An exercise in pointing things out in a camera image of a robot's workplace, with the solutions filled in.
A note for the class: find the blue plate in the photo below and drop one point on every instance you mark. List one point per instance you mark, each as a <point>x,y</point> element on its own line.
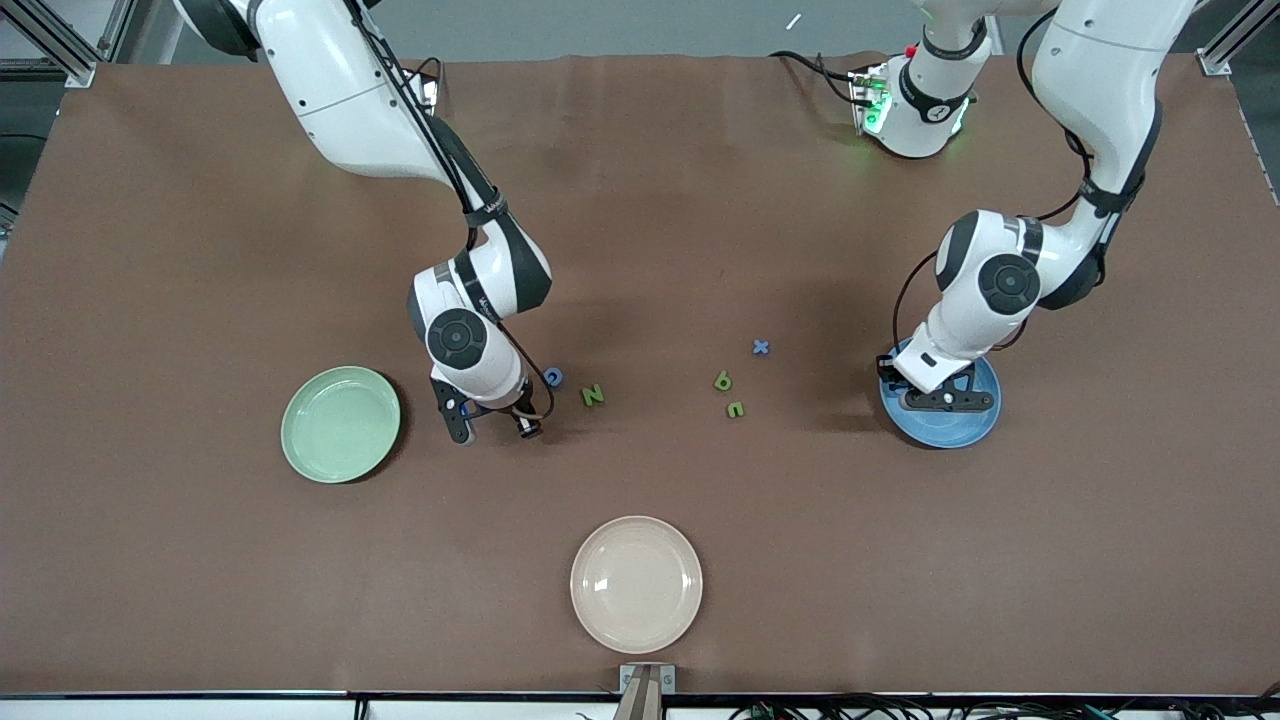
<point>940,430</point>

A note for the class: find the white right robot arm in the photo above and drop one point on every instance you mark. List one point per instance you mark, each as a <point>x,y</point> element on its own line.
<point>340,90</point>

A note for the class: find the light green plate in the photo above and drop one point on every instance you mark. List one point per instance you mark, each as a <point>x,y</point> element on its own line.
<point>330,440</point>

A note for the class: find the green letter q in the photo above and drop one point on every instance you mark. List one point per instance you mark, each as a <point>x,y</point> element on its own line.
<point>724,385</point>

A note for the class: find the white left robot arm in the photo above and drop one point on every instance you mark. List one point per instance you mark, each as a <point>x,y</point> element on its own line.
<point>1100,70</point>

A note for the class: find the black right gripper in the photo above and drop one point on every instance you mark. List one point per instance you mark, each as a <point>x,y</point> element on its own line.
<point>521,414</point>

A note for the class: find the green letter N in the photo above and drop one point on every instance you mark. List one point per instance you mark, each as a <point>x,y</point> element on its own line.
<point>592,395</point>

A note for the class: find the aluminium frame profile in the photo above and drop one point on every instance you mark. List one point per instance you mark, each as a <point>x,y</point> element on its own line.
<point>1225,55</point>
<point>75,70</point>

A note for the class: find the cream plate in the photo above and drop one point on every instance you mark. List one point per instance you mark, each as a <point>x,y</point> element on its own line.
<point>636,585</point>

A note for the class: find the brown table cover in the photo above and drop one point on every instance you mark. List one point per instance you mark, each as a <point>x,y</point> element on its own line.
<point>640,250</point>

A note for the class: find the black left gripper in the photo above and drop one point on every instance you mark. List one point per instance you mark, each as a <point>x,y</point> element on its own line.
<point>889,372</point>

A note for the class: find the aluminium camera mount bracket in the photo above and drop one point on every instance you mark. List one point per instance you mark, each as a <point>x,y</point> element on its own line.
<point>647,690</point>

